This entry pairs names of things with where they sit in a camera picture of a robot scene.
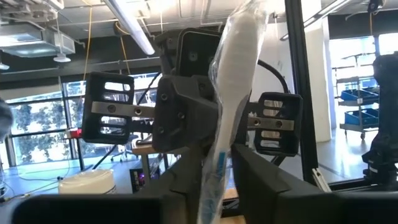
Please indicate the red box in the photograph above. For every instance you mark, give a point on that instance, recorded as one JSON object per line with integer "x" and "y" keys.
{"x": 75, "y": 133}

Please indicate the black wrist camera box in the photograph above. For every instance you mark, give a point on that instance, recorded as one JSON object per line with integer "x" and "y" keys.
{"x": 196, "y": 53}

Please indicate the aluminium extrusion bar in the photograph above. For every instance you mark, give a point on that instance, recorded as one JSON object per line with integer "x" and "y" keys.
{"x": 320, "y": 180}

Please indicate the Lysol wipes canister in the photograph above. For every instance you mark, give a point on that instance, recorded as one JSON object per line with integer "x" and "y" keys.
{"x": 87, "y": 183}

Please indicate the dark office chair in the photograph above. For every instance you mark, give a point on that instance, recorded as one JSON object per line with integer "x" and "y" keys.
{"x": 124, "y": 152}

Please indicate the ceiling air unit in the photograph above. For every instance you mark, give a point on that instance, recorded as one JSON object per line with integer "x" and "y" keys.
{"x": 31, "y": 40}

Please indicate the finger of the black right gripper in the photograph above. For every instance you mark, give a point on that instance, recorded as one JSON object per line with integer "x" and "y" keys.
{"x": 183, "y": 115}
{"x": 243, "y": 124}

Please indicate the wooden desk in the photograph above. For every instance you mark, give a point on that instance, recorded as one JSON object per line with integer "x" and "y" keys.
{"x": 141, "y": 150}

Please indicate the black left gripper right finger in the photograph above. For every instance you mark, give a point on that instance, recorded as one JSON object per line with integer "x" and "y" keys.
{"x": 280, "y": 205}

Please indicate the computer tower purple light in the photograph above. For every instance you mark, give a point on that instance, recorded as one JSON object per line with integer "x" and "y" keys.
{"x": 136, "y": 180}

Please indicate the ceiling light tube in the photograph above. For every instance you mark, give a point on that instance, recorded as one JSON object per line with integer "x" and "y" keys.
{"x": 133, "y": 29}

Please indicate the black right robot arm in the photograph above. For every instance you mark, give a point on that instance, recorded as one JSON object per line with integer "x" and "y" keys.
{"x": 385, "y": 124}

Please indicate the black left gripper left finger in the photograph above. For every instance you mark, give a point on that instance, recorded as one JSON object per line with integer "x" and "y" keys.
{"x": 93, "y": 211}

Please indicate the cart with blue bins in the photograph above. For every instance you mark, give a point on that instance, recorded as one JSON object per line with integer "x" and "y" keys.
{"x": 357, "y": 118}

